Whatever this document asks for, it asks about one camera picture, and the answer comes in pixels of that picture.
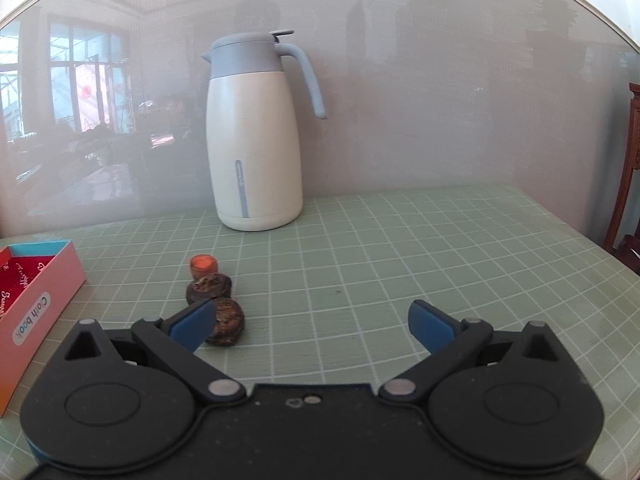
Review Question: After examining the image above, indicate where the orange carrot piece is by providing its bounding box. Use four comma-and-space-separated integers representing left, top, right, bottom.
190, 255, 220, 279

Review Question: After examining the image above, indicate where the white and blue thermos jug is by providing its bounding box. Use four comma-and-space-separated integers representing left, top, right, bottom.
201, 29, 328, 232

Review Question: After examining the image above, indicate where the red printed cardboard box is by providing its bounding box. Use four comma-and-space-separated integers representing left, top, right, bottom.
0, 240, 87, 418

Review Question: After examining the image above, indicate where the green grid cutting mat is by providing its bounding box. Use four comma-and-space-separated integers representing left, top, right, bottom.
0, 185, 640, 480

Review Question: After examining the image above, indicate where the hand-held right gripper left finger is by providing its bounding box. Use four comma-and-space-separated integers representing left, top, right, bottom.
59, 299, 247, 405

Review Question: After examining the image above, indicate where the dark brown round fruit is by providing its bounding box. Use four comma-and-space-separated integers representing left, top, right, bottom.
186, 272, 234, 306
205, 297, 246, 347

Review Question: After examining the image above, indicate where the carved wooden chair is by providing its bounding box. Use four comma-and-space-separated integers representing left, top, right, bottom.
602, 82, 640, 276

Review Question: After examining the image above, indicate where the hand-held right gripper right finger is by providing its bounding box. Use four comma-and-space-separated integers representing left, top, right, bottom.
377, 300, 576, 402

